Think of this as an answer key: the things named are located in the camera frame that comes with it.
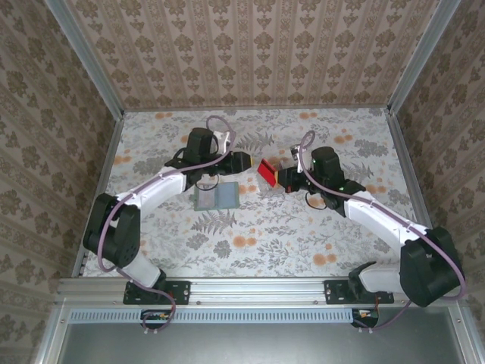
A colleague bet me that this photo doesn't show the red and tan block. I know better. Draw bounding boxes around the red and tan block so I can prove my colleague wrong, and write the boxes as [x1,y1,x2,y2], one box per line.
[256,158,280,190]

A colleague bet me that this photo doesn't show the floral table cover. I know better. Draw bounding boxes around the floral table cover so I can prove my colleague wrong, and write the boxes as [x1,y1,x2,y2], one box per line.
[81,107,435,278]

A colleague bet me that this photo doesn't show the grey metal sheet panel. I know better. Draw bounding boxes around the grey metal sheet panel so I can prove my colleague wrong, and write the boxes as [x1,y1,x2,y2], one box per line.
[56,322,462,364]

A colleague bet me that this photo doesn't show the black right camera cable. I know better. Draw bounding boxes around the black right camera cable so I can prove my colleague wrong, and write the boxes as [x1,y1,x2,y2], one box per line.
[305,191,329,210]

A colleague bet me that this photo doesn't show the thin aluminium wall rail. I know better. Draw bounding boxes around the thin aluminium wall rail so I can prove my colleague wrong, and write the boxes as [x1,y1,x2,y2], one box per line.
[121,104,392,113]

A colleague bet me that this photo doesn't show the aluminium table side rail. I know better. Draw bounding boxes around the aluminium table side rail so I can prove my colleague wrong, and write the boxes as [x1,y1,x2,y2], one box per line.
[71,111,126,280]
[386,108,449,277]

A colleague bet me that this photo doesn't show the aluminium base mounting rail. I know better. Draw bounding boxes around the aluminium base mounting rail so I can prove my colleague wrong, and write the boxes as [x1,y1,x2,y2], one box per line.
[55,275,467,307]

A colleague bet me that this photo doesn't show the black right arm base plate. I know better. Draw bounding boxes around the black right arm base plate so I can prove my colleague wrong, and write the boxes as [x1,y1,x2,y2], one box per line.
[324,279,395,306]

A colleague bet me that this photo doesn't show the slotted cable duct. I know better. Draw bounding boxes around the slotted cable duct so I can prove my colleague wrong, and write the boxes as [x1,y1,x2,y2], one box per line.
[69,307,359,324]

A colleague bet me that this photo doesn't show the aluminium upright frame post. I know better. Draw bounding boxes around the aluminium upright frame post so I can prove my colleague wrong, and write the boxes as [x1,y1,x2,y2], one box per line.
[386,0,462,115]
[43,0,126,119]

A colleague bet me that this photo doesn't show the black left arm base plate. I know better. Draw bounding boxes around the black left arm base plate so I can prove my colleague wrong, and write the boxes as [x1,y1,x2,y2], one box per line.
[123,279,191,306]

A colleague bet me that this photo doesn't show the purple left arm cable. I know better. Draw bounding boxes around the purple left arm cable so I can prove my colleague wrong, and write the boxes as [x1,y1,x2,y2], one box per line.
[97,115,236,337]

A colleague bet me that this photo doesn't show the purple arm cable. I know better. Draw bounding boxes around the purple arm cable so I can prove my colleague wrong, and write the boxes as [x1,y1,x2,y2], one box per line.
[298,130,467,334]
[97,115,236,337]

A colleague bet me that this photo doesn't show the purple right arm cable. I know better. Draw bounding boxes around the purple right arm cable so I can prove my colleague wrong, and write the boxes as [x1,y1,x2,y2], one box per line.
[298,130,467,334]

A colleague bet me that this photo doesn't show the aluminium lower frame bar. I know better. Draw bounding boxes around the aluminium lower frame bar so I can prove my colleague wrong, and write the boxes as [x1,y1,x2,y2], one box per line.
[33,299,73,364]
[449,303,485,364]

